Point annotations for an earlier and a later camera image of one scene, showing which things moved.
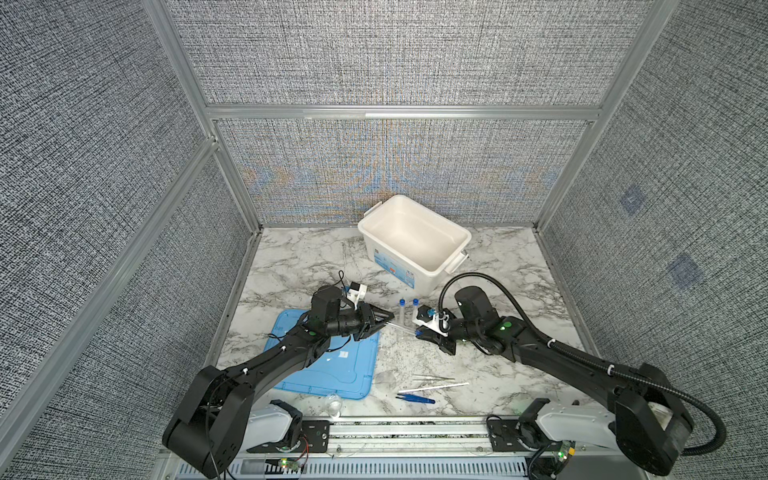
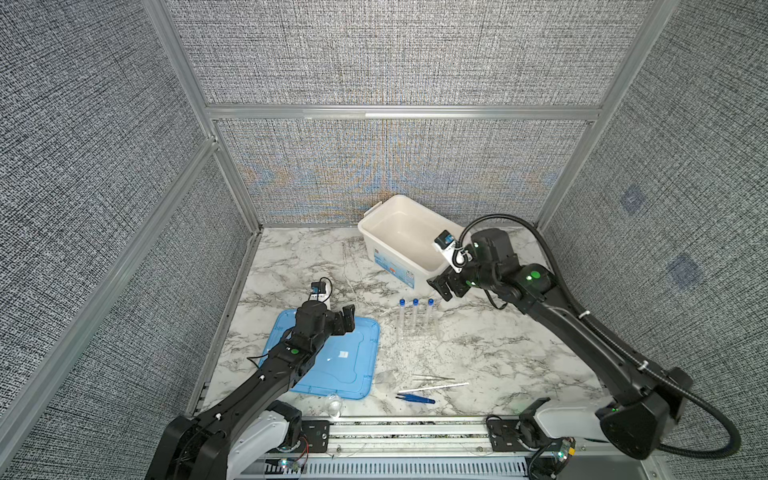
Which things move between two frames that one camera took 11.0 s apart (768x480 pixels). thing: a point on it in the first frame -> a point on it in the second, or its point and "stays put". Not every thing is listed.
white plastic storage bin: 413,244 stays put
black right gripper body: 463,331 -> 473,275
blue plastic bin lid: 348,368 stays put
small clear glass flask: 334,406 stays put
